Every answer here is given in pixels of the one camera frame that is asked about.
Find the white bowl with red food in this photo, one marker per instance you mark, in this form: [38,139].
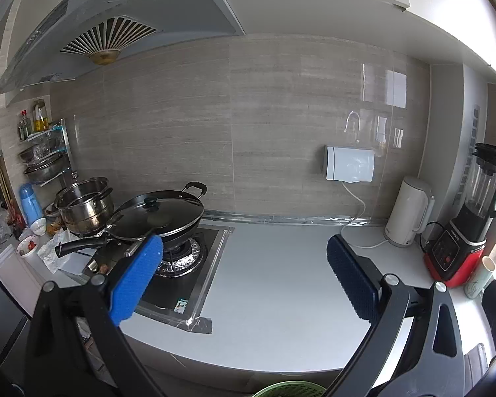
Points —
[27,246]

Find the dark glass bottle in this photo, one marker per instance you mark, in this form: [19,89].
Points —
[24,128]

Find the small white bowl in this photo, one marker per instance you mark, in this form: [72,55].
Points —
[38,227]

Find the steel bowl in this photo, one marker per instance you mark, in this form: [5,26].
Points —
[45,171]
[39,154]

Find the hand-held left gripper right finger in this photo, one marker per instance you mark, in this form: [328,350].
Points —
[351,277]

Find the grey range hood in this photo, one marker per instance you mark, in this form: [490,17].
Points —
[148,8]

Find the yellow oil bottle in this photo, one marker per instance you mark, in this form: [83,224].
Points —
[41,120]

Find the grey cabinet drawer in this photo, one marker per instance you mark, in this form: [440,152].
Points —
[4,318]

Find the black wok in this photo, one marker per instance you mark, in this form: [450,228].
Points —
[186,236]

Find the red black blender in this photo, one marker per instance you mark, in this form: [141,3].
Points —
[454,256]

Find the glass wok lid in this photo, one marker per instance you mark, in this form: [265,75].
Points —
[165,219]

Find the white electric kettle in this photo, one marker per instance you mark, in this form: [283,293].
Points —
[407,215]

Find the pale patterned cup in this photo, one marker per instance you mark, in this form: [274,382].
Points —
[479,281]

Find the white paper sheet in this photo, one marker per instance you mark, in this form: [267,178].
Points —
[62,262]

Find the white wall box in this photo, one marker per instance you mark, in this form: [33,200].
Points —
[349,163]

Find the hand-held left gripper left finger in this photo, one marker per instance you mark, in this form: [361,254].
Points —
[136,281]

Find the metal wall rack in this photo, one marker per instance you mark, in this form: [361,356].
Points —
[65,140]

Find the green plastic bin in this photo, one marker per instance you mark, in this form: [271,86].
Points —
[291,389]

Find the gas stove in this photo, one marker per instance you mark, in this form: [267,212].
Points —
[190,289]

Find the stainless steel pot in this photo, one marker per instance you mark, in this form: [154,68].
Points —
[86,211]

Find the blue thermos bottle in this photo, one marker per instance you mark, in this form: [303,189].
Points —
[31,206]

